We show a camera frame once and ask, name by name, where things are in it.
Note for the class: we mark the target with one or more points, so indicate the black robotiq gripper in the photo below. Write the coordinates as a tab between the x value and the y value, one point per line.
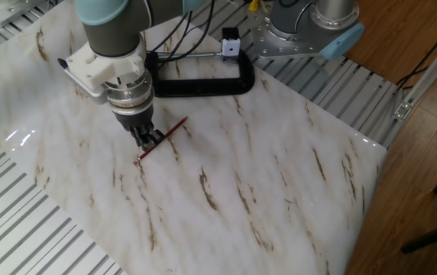
136	120

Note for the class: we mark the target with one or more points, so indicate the red pencil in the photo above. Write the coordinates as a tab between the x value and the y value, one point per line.
174	128

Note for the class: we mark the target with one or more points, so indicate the glossy marble pattern sheet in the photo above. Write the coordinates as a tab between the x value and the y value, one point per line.
165	191

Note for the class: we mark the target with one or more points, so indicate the black metal c-clamp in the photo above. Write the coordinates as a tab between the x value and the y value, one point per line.
203	87

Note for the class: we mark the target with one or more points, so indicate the yellow plastic clip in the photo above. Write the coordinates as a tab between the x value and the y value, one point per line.
254	4

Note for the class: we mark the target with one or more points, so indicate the silver perforated mounting plate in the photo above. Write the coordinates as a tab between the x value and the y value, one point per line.
8	13

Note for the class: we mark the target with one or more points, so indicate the black stool legs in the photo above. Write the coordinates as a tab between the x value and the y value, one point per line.
432	235

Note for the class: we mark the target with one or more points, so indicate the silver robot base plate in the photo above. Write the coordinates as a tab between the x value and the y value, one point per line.
264	38

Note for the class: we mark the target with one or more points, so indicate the aluminium frame post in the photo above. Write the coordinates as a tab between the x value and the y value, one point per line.
425	80

